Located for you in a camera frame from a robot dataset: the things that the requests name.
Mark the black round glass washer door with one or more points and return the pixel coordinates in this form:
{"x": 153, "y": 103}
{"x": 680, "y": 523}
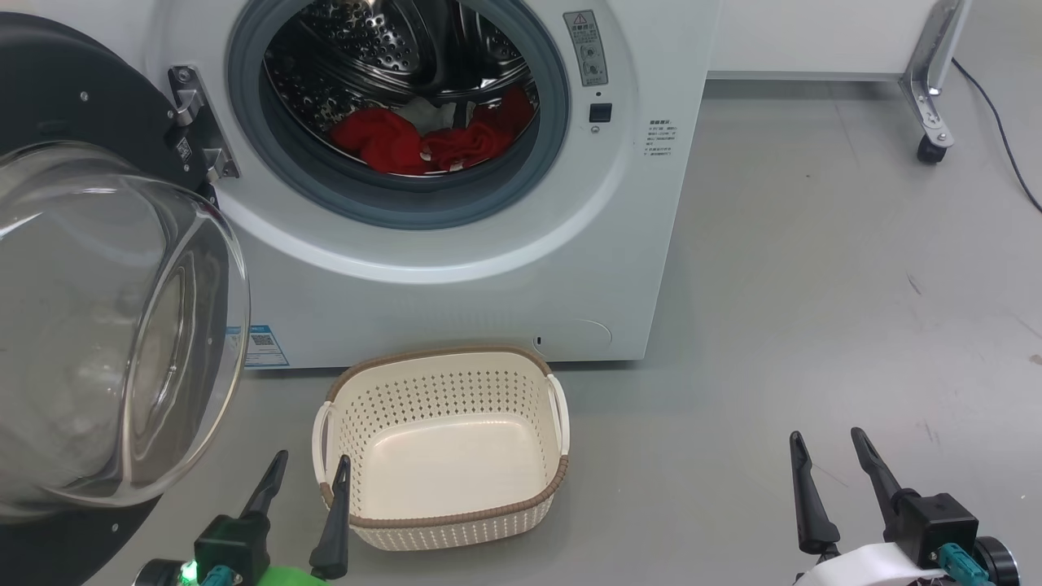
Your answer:
{"x": 81, "y": 325}

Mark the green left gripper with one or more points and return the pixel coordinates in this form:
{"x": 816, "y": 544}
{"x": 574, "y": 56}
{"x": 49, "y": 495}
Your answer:
{"x": 295, "y": 576}

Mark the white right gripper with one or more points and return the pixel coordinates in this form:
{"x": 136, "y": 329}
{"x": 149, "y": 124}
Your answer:
{"x": 871, "y": 568}

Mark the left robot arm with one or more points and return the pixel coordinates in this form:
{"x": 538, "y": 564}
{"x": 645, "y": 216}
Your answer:
{"x": 159, "y": 574}

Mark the grey warning sticker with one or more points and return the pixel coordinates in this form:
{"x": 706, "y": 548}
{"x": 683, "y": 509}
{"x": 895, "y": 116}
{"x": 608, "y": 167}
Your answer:
{"x": 586, "y": 49}

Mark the metal washer door hinge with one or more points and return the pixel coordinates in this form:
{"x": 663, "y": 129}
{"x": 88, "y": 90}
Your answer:
{"x": 199, "y": 122}

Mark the stainless steel washing machine drum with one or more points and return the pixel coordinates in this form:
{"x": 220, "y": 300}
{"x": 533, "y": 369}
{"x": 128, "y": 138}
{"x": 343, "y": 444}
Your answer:
{"x": 366, "y": 49}

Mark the blue energy label sticker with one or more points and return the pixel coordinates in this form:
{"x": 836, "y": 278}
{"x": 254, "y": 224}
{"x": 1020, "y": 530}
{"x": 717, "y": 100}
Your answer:
{"x": 267, "y": 346}

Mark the black door latch socket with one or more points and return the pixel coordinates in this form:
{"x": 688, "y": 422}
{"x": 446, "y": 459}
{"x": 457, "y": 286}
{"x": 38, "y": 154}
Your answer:
{"x": 601, "y": 112}

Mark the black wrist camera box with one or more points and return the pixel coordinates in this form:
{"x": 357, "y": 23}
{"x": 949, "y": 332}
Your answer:
{"x": 232, "y": 545}
{"x": 936, "y": 525}

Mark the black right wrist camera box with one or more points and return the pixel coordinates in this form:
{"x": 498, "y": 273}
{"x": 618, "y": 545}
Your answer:
{"x": 936, "y": 525}

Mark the white front-load washing machine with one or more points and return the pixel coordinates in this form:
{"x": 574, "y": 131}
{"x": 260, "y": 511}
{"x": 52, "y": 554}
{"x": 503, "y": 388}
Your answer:
{"x": 488, "y": 285}

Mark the white partition panel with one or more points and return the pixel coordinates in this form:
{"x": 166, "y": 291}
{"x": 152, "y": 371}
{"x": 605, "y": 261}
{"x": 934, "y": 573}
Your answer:
{"x": 814, "y": 37}

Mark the red clothing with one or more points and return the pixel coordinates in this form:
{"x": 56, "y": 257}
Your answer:
{"x": 391, "y": 142}

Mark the black partition caster wheel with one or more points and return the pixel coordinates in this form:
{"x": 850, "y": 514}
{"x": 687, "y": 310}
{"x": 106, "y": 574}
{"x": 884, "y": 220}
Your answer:
{"x": 933, "y": 150}

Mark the grey oval filter access cover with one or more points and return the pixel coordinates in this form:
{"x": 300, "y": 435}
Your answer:
{"x": 574, "y": 339}

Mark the black text sticker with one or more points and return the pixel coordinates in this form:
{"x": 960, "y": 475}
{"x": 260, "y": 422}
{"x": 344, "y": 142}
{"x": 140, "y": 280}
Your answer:
{"x": 661, "y": 138}

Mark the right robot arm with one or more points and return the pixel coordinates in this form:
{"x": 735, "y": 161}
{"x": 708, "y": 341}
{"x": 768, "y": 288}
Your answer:
{"x": 1000, "y": 561}

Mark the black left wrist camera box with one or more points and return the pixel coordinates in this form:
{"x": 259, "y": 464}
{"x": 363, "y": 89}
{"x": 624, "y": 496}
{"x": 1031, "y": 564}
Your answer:
{"x": 232, "y": 545}

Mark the cream perforated laundry basket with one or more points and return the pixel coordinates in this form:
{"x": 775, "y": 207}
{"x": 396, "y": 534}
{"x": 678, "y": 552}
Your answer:
{"x": 456, "y": 456}

